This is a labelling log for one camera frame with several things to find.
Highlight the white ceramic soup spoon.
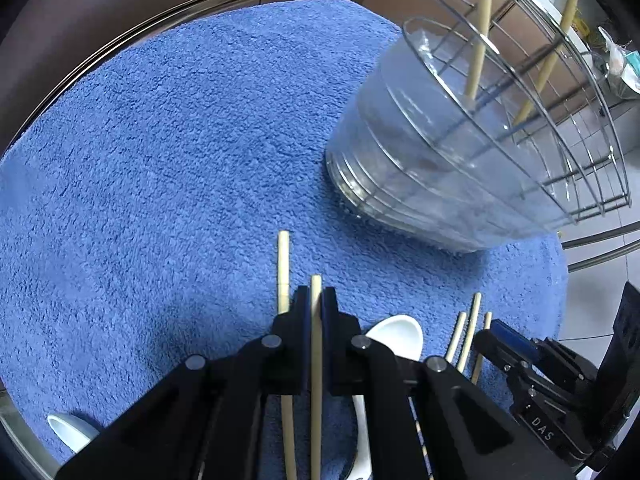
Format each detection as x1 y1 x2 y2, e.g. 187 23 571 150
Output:
347 315 423 480

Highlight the metal wire utensil basket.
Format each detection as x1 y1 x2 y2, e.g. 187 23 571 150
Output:
432 0 631 229

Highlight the clear plastic drip cup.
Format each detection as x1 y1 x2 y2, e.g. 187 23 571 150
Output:
324 18 573 252

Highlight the thick wooden chopstick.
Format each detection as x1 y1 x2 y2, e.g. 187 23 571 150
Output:
276 230 298 480
515 0 578 125
464 0 492 101

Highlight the light blue soup spoon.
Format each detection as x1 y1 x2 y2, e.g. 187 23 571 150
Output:
47 414 100 453

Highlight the blue terry towel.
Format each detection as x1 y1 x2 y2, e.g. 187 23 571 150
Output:
1 0 567 463

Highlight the thin pale chopstick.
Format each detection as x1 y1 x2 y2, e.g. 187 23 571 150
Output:
470 310 494 386
445 311 468 363
457 292 482 373

